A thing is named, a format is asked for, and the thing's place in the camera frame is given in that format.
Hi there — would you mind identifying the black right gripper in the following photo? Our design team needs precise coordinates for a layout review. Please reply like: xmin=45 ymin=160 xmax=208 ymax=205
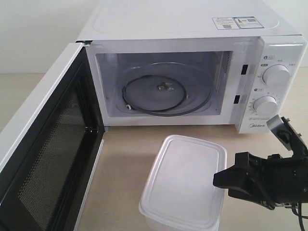
xmin=213 ymin=152 xmax=308 ymax=209

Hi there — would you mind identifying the white plastic lidded container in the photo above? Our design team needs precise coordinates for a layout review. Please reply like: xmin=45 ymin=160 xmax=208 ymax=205
xmin=139 ymin=135 xmax=227 ymax=231

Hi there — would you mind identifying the white microwave door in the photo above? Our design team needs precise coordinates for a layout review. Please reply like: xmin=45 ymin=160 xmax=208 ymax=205
xmin=0 ymin=42 xmax=104 ymax=231

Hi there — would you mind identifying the glass microwave turntable plate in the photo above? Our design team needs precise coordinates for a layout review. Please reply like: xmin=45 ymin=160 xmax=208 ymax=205
xmin=122 ymin=62 xmax=213 ymax=117

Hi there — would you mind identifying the white microwave oven body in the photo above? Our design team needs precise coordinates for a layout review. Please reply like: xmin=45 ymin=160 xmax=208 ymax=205
xmin=77 ymin=0 xmax=308 ymax=133

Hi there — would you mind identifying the lower white control knob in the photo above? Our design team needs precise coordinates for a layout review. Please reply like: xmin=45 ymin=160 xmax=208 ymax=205
xmin=253 ymin=96 xmax=278 ymax=116

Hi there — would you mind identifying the white control knob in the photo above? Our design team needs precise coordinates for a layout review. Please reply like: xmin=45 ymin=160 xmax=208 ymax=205
xmin=262 ymin=64 xmax=291 ymax=87
xmin=253 ymin=96 xmax=278 ymax=116

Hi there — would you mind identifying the upper white control knob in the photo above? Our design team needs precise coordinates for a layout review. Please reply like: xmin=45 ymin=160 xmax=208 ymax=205
xmin=262 ymin=64 xmax=291 ymax=87

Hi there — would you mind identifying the white label sticker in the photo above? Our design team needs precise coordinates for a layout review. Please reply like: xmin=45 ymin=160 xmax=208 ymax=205
xmin=212 ymin=17 xmax=239 ymax=30

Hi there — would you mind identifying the blue bordered label sticker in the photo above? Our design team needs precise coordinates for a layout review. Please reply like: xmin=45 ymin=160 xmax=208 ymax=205
xmin=233 ymin=16 xmax=263 ymax=29

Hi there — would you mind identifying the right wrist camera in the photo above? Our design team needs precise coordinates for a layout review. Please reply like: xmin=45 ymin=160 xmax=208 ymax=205
xmin=266 ymin=115 xmax=308 ymax=158

